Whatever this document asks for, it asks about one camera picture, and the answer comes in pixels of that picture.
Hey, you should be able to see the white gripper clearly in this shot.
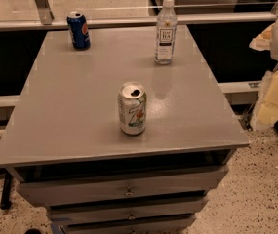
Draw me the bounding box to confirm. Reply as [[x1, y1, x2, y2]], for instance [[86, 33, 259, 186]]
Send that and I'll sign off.
[[249, 19, 278, 131]]

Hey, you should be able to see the grey drawer cabinet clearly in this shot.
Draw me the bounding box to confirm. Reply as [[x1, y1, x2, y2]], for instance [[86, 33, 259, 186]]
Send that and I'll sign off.
[[0, 27, 249, 234]]

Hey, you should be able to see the grey drawer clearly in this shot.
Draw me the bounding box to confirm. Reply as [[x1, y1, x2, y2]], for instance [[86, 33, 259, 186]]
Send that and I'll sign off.
[[63, 214, 194, 234], [17, 165, 228, 207], [47, 197, 208, 225]]

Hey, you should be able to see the green white 7up can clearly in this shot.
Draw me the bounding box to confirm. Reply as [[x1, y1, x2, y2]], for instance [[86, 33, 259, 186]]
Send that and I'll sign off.
[[117, 82, 147, 136]]

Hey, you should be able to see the grey metal rail frame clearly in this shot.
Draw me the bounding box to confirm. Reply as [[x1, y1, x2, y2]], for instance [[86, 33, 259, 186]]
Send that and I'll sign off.
[[0, 12, 277, 32]]

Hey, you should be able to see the top grey drawer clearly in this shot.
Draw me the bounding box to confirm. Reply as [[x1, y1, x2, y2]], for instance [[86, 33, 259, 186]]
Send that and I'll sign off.
[[17, 165, 228, 207]]

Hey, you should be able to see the metal upright bracket left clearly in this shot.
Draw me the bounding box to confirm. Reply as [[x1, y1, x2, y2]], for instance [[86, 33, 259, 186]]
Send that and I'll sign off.
[[34, 0, 54, 25]]

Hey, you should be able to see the bottom grey drawer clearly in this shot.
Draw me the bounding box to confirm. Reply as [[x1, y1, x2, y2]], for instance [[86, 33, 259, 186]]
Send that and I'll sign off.
[[63, 214, 194, 234]]

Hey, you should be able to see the clear plastic water bottle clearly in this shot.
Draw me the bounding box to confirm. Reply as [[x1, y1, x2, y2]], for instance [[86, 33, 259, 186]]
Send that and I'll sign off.
[[155, 0, 178, 65]]

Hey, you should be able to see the blue pepsi can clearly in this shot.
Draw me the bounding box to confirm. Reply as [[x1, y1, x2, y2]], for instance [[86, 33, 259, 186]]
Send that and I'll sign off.
[[66, 11, 91, 50]]

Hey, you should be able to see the middle grey drawer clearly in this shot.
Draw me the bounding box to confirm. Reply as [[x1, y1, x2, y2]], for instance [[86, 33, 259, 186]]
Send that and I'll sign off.
[[47, 197, 208, 225]]

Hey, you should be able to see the black stand leg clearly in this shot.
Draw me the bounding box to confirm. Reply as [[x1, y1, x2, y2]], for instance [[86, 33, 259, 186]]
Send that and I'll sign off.
[[0, 173, 12, 210]]

